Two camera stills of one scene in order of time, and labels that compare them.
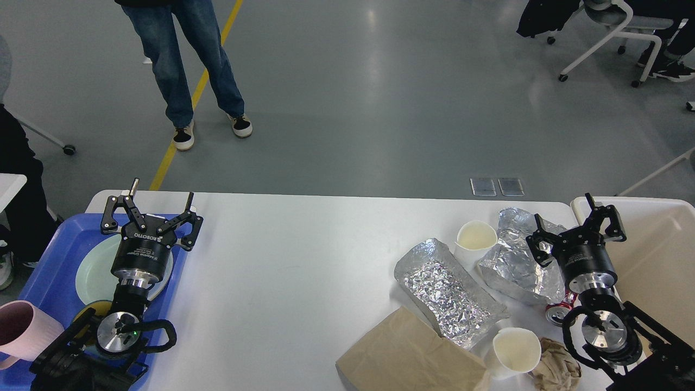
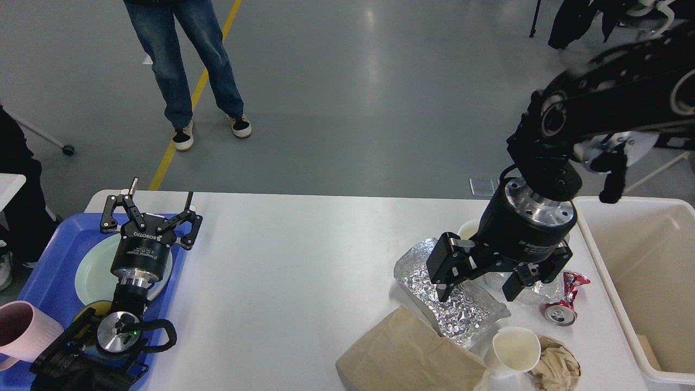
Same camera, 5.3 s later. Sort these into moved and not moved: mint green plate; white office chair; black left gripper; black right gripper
Moved: black right gripper; white office chair
Not moved: black left gripper; mint green plate
